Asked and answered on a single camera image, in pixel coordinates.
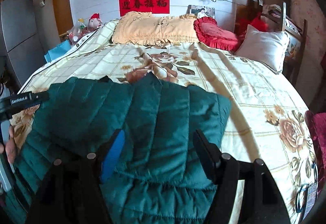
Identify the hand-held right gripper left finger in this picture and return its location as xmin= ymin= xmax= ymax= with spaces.
xmin=25 ymin=128 xmax=126 ymax=224

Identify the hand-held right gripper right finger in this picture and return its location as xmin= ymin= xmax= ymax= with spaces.
xmin=192 ymin=129 xmax=291 ymax=224

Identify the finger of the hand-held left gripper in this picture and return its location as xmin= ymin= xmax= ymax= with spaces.
xmin=31 ymin=90 xmax=50 ymax=107

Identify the dark green quilted jacket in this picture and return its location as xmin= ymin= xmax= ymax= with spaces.
xmin=5 ymin=72 xmax=232 ymax=224

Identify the person's left hand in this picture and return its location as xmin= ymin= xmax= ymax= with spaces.
xmin=0 ymin=125 xmax=17 ymax=165

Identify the blue box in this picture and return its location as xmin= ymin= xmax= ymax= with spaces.
xmin=44 ymin=41 xmax=72 ymax=63

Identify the grey refrigerator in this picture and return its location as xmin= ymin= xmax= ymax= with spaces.
xmin=0 ymin=0 xmax=49 ymax=87

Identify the clear bag of bottles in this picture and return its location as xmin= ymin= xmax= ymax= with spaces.
xmin=67 ymin=18 xmax=89 ymax=46

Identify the floral checked bedspread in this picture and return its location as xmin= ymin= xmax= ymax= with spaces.
xmin=10 ymin=19 xmax=319 ymax=224

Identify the wooden door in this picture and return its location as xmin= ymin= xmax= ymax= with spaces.
xmin=52 ymin=0 xmax=74 ymax=36

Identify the plush toy with red hat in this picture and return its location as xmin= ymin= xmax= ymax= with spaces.
xmin=88 ymin=13 xmax=103 ymax=31

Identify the dark red velvet cloth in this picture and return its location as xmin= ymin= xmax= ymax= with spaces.
xmin=305 ymin=110 xmax=326 ymax=163

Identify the red heart-shaped pillow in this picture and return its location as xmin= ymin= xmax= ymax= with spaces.
xmin=193 ymin=17 xmax=240 ymax=51

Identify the white pillow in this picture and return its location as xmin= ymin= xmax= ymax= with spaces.
xmin=234 ymin=24 xmax=291 ymax=74

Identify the yellow frilled pillow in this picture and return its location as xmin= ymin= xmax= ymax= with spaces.
xmin=111 ymin=11 xmax=200 ymax=45

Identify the photo print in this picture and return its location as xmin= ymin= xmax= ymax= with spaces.
xmin=187 ymin=5 xmax=216 ymax=20

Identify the wooden chair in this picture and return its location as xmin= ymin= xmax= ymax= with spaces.
xmin=236 ymin=0 xmax=308 ymax=87

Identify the blue lanyard with tag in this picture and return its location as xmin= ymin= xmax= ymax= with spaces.
xmin=295 ymin=181 xmax=319 ymax=214

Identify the red wall banner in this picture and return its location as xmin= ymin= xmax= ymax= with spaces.
xmin=118 ymin=0 xmax=170 ymax=17

